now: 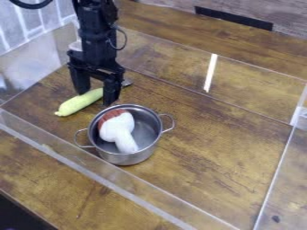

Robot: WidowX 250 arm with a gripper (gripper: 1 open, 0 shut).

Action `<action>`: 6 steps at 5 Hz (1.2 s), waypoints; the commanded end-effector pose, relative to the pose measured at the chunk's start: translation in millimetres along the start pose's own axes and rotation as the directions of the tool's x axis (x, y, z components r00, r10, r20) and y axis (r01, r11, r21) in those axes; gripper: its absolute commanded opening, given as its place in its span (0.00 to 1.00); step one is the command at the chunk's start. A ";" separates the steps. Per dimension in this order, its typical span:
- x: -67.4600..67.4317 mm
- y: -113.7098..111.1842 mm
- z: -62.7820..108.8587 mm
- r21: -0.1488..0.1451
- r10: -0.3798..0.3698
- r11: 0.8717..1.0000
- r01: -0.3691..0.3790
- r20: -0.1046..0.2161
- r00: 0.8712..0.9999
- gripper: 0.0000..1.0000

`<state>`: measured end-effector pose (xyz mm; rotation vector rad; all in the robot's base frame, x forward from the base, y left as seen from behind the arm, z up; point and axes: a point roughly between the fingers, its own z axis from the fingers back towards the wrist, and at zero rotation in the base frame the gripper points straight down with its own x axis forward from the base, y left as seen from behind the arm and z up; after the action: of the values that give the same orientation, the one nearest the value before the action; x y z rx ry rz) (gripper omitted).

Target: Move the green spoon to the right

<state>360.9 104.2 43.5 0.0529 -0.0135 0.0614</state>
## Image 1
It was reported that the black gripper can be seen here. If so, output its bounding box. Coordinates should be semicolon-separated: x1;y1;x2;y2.
67;35;124;106

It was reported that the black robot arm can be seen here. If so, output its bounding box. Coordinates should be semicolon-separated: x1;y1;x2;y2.
67;0;124;106

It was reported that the clear acrylic triangle stand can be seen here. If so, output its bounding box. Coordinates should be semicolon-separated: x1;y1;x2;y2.
68;40;83;51

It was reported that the plush mushroom toy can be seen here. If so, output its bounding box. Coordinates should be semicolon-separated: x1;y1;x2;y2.
99;109;137;154

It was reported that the stainless steel pot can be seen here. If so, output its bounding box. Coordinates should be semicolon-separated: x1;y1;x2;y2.
75;104;175;166

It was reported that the black cable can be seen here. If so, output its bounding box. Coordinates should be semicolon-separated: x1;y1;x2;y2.
7;0;128;51

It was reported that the black strip on wall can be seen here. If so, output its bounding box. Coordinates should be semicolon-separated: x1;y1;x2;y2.
195;6;273;31

